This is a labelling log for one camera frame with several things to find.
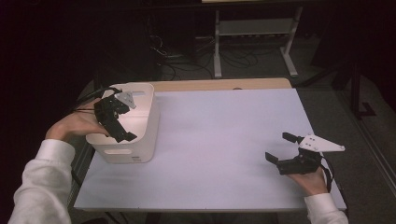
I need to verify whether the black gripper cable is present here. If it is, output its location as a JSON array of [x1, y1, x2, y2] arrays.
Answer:
[[73, 87, 123, 114], [319, 156, 336, 193]]

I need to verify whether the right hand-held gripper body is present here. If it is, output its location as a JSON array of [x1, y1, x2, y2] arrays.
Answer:
[[276, 133, 347, 176]]

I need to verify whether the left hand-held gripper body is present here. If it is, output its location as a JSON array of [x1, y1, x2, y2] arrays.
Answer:
[[93, 91, 137, 124]]

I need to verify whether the dark metal floor stand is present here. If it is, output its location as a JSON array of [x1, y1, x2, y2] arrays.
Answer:
[[348, 62, 376, 119]]

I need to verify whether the person's left hand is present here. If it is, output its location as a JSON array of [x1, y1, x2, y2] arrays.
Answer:
[[45, 108, 110, 144]]

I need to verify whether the person's right hand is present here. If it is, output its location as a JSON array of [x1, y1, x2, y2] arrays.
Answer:
[[286, 167, 330, 197]]

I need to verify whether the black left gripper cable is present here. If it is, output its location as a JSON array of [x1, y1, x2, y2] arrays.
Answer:
[[73, 87, 123, 114]]

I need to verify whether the white plastic bin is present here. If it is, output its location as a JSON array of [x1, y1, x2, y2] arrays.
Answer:
[[85, 81, 161, 164]]

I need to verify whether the wooden table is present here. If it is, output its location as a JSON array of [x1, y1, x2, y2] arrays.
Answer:
[[148, 77, 292, 93]]

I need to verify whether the white table cover board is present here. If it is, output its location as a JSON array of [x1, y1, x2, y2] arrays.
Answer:
[[73, 88, 347, 213]]

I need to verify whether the tangle of black floor cables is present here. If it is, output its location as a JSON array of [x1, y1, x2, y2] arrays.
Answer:
[[148, 33, 260, 80]]

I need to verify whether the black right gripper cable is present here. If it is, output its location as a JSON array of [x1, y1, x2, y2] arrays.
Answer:
[[319, 156, 336, 193]]

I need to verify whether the white metal desk frame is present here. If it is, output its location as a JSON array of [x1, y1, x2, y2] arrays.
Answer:
[[213, 6, 304, 79]]

